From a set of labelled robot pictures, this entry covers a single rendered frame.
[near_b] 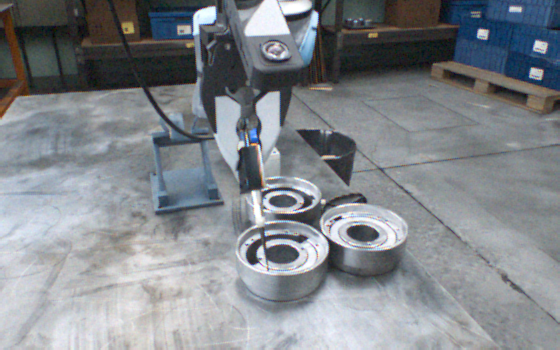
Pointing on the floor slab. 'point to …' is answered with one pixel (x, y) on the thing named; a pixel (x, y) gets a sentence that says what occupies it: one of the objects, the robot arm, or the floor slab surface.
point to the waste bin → (324, 144)
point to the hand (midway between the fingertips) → (248, 160)
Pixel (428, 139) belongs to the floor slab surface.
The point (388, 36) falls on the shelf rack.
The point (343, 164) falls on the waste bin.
